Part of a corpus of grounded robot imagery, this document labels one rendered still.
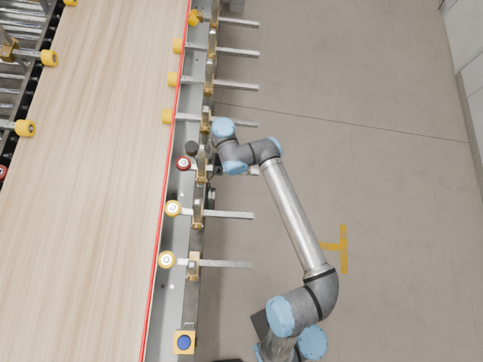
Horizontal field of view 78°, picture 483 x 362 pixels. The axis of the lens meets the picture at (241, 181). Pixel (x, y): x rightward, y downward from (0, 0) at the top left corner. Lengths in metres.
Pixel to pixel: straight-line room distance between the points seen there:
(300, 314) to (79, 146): 1.33
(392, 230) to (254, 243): 1.23
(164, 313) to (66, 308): 0.48
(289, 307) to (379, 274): 1.84
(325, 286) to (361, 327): 1.66
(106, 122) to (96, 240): 0.63
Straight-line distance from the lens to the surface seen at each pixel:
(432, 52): 4.35
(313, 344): 1.60
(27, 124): 1.81
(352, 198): 2.82
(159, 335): 1.76
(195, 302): 1.66
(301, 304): 1.01
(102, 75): 1.97
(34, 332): 1.61
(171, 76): 1.81
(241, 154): 1.11
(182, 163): 1.60
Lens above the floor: 2.36
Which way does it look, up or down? 68 degrees down
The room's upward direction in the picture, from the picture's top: 20 degrees clockwise
